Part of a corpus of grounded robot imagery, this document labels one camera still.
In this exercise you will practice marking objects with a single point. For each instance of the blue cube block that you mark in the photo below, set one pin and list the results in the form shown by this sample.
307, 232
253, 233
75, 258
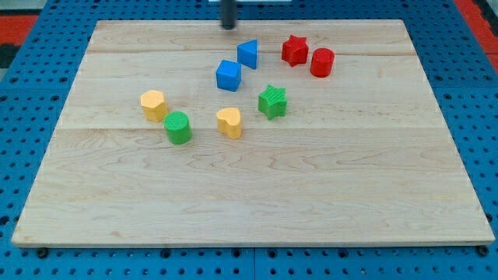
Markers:
228, 75

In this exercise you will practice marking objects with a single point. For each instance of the green star block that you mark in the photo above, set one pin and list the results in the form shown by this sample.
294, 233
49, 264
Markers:
272, 102

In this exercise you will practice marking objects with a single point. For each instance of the red star block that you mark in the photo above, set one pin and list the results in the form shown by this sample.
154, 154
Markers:
295, 50

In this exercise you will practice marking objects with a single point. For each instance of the yellow heart block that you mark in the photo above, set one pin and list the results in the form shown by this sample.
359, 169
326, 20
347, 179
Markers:
229, 122

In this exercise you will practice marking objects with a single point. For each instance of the green cylinder block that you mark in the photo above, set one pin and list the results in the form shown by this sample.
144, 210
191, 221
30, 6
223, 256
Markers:
177, 126

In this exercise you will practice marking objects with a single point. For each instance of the light wooden board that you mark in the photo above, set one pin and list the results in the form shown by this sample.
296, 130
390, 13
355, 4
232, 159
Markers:
363, 157

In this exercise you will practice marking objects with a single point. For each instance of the blue triangular prism block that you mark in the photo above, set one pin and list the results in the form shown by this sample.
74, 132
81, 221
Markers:
247, 53

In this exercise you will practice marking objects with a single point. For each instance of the yellow hexagon block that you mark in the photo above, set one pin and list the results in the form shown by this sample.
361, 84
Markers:
154, 105

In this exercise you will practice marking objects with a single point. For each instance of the red cylinder block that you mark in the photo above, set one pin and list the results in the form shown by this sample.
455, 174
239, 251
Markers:
322, 62

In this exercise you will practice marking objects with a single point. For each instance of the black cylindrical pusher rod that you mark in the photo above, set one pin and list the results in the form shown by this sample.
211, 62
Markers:
228, 14

